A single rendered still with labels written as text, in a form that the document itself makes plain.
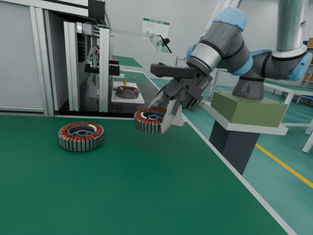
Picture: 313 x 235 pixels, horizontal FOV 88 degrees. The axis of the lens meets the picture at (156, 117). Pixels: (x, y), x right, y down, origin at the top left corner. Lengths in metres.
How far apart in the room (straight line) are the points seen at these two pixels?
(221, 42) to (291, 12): 0.40
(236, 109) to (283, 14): 0.38
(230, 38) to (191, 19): 6.22
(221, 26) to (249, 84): 0.52
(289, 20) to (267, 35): 7.66
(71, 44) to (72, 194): 0.44
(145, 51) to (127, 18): 1.12
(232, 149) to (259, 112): 0.27
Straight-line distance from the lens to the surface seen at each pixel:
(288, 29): 0.84
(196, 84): 0.48
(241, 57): 0.54
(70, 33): 0.62
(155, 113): 0.49
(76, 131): 0.52
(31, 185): 0.40
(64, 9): 0.60
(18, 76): 0.67
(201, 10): 6.88
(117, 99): 0.76
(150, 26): 6.25
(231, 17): 0.49
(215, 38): 0.47
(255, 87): 0.96
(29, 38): 0.64
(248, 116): 0.86
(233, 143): 1.00
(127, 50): 6.13
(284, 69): 0.90
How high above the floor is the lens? 1.01
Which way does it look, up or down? 22 degrees down
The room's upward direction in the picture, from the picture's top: 9 degrees clockwise
